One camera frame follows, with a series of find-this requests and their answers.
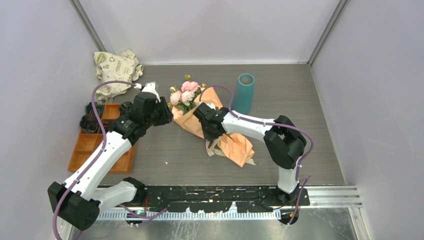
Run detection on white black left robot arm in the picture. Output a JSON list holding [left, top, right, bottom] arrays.
[[47, 91, 173, 231]]

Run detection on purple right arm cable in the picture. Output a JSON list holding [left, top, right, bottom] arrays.
[[198, 85, 316, 227]]

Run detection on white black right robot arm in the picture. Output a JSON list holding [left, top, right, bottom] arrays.
[[193, 102, 307, 206]]

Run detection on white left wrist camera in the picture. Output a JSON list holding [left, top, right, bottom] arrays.
[[133, 81, 161, 102]]

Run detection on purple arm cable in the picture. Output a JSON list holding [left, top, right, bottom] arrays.
[[198, 85, 316, 227], [52, 80, 170, 240]]

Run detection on beige satin ribbon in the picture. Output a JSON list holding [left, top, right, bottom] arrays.
[[205, 139, 256, 167]]

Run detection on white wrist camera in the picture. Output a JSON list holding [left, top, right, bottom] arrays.
[[206, 103, 218, 110], [133, 81, 161, 102]]

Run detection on teal cylindrical vase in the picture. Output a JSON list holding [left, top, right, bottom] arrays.
[[231, 73, 255, 115]]

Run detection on dark rolled fabric middle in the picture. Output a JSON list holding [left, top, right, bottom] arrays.
[[97, 119, 113, 134]]

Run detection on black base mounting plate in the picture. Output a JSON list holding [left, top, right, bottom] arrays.
[[122, 185, 311, 224]]

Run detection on orange compartment tray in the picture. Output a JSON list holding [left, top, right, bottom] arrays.
[[67, 103, 137, 174]]

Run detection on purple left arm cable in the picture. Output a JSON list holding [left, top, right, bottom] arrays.
[[52, 80, 170, 240]]

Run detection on pink flower bouquet orange paper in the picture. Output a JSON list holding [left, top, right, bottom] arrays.
[[168, 74, 255, 167]]

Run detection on crumpled printed cloth bag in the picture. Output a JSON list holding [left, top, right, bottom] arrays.
[[93, 49, 144, 101]]

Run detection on dark rolled fabric top left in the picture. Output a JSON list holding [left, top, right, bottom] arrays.
[[85, 101, 105, 117]]

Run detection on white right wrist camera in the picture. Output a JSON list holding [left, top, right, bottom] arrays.
[[206, 103, 218, 110]]

